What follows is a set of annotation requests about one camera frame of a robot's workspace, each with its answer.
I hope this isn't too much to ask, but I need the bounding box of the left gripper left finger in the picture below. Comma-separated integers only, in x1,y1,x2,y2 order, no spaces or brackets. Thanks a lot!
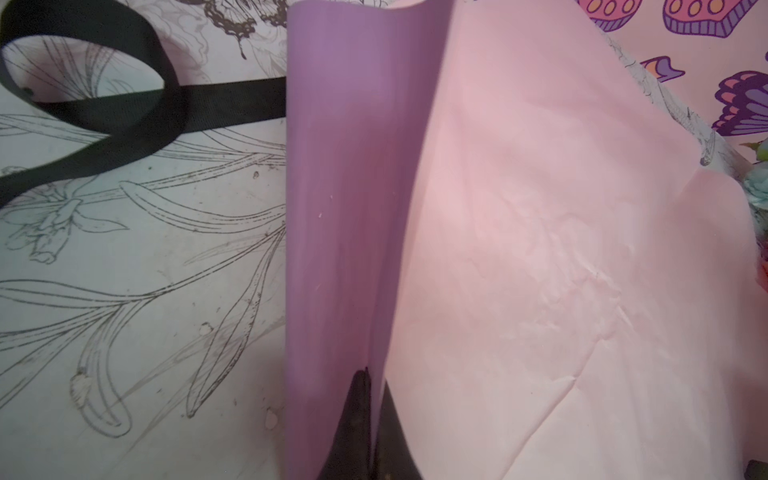
317,369,371,480

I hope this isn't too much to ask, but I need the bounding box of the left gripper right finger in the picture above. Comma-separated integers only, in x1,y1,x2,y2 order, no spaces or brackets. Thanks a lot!
373,384,423,480

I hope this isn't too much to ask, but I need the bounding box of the purple pink wrapping paper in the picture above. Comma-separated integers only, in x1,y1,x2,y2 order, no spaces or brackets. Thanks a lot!
285,1,767,479

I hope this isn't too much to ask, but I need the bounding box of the white fake flower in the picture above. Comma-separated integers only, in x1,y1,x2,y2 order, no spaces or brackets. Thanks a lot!
742,139,767,243

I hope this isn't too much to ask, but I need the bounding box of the black printed ribbon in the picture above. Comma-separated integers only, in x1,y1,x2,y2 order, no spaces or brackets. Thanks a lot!
1,1,287,205

